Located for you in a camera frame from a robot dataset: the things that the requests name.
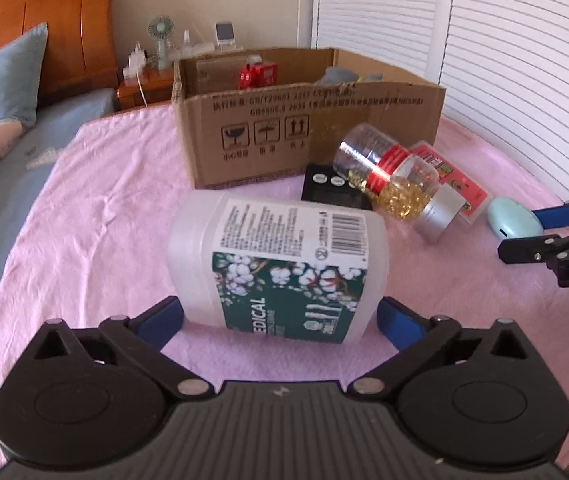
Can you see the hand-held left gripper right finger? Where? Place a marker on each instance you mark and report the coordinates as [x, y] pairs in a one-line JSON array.
[[399, 325]]

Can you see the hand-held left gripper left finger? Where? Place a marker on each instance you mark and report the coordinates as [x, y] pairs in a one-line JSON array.
[[159, 317]]

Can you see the mint green oval case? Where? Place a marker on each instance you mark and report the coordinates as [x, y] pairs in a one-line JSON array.
[[509, 217]]

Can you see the red plastic case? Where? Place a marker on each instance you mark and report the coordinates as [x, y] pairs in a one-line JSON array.
[[464, 185]]

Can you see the white bottle green label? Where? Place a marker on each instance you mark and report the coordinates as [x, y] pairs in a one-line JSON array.
[[274, 260]]

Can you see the clear jar of golden capsules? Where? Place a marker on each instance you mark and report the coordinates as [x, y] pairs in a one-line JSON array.
[[404, 190]]

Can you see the black digital scale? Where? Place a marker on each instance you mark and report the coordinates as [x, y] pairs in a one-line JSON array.
[[324, 185]]

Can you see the brown cardboard box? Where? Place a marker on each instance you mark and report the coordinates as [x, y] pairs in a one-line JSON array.
[[264, 125]]

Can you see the grey elephant toy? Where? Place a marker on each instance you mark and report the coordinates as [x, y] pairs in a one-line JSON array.
[[339, 75]]

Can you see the red toy train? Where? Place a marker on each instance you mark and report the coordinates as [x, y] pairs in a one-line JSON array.
[[259, 75]]

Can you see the pink towel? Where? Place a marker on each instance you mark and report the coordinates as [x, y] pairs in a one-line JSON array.
[[114, 210]]

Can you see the wide white louvred door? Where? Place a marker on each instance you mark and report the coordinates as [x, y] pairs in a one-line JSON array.
[[524, 60]]

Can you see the wooden nightstand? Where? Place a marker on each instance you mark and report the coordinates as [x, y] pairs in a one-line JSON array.
[[149, 90]]

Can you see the grey-blue flower bed sheet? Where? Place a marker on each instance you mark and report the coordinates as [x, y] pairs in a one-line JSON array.
[[64, 110]]

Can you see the narrow white louvred door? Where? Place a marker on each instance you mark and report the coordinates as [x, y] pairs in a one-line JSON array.
[[374, 10]]

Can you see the clear spray bottle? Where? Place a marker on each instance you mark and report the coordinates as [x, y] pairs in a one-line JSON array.
[[187, 42]]

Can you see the large blue pillow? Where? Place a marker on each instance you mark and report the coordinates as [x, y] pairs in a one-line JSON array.
[[4, 85]]

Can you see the small green desk fan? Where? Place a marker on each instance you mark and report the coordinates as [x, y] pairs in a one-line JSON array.
[[161, 27]]

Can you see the white stand with blue screen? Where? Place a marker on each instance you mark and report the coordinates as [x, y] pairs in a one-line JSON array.
[[224, 32]]

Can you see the wooden bed headboard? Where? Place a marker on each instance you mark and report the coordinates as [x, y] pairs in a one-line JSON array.
[[64, 10]]

